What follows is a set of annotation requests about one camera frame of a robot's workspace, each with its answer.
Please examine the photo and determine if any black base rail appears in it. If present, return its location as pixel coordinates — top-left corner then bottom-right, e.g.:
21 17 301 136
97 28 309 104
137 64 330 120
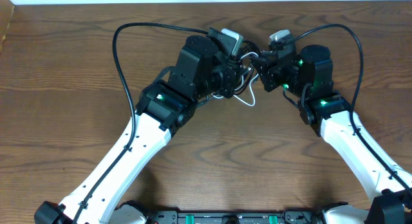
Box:
146 209 324 224

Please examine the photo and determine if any black usb cable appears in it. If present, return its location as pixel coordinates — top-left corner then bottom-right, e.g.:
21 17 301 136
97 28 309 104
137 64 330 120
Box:
196 39 261 106

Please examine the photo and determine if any left camera black cable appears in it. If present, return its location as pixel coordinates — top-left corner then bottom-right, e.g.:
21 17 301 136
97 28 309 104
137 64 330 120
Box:
71 22 210 224

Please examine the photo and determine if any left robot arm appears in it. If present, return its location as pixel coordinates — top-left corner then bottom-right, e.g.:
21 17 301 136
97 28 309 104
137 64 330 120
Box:
34 29 243 223

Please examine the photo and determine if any white usb cable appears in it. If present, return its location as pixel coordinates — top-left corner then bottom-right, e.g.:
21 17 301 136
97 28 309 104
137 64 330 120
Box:
211 51 260 107

